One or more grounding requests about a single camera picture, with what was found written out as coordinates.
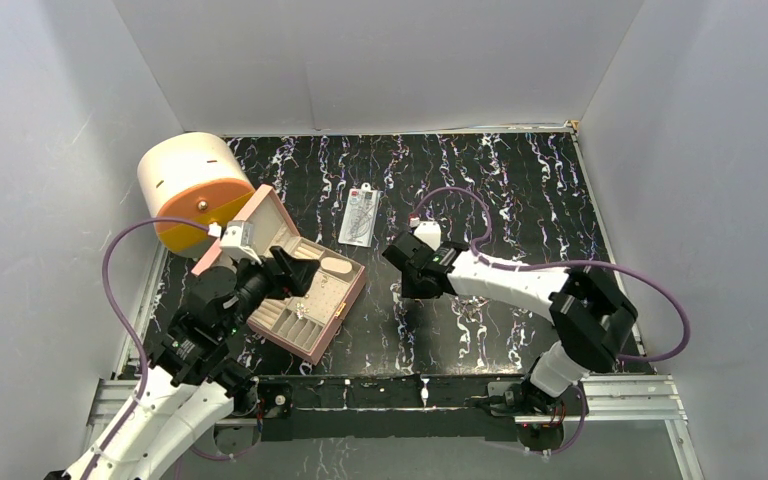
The pink open jewelry box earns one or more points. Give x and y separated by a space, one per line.
336 286

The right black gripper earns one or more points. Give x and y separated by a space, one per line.
408 290

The silver jewelry in box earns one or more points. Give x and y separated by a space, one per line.
301 309

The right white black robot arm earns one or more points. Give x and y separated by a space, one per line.
592 317

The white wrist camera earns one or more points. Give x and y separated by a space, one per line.
428 231
234 242

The white orange cylindrical drawer box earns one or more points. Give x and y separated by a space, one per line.
194 176

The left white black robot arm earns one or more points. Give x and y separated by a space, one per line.
190 380

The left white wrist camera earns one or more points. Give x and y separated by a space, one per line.
234 242

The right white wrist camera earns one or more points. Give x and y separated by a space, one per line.
428 231

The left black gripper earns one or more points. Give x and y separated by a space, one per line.
284 272

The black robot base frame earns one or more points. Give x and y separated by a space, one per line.
495 408

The clear packaged necklace card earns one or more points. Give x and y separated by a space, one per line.
360 214

